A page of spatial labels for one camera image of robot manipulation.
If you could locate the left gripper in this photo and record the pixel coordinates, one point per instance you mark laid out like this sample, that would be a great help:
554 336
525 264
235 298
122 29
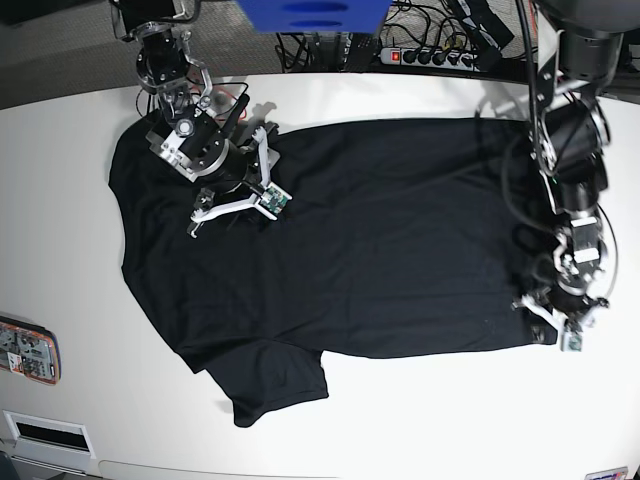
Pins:
547 309

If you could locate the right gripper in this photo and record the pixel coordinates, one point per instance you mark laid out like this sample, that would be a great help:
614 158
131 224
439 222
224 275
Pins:
232 178

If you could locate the black T-shirt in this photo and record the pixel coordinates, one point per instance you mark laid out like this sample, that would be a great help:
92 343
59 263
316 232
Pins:
397 243

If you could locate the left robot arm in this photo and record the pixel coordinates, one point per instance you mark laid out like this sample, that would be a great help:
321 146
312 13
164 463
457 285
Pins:
572 50

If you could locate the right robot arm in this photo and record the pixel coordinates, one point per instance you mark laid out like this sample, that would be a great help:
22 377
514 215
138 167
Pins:
193 135

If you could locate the sticker at table edge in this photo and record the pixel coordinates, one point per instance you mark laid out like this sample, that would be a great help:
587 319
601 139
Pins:
619 473

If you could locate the orange-edged circuit board case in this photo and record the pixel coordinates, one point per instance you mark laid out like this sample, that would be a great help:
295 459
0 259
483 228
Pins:
30 351

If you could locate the blue plastic bin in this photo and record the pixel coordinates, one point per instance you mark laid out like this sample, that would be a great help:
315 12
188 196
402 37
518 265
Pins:
291 16

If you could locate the white power strip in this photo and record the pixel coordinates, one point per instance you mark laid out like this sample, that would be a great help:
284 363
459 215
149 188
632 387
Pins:
451 59

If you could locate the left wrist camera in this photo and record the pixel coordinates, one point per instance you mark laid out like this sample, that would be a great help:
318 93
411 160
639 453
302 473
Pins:
571 341

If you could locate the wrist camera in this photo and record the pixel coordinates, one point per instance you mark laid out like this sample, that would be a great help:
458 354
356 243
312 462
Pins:
571 341
272 201

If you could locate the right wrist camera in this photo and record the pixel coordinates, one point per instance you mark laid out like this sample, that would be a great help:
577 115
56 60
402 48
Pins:
272 201

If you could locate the white table cable slot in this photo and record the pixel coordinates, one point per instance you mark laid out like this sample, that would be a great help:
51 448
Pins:
31 433

